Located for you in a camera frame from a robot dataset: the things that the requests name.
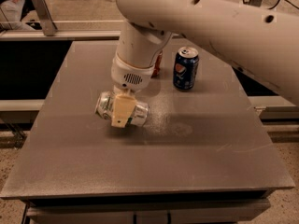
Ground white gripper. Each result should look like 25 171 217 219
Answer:
111 53 154 128

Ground white green 7up can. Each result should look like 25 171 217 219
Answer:
95 91 150 128

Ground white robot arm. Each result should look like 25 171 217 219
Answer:
112 0 299 127

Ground orange soda can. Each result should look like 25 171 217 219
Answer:
151 50 163 77

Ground blue pepsi can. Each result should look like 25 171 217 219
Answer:
173 47 199 91

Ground seated person in background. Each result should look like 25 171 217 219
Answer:
0 0 34 31

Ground left metal bracket post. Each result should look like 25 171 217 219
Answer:
32 0 57 36

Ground black cable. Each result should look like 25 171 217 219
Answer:
242 0 299 12

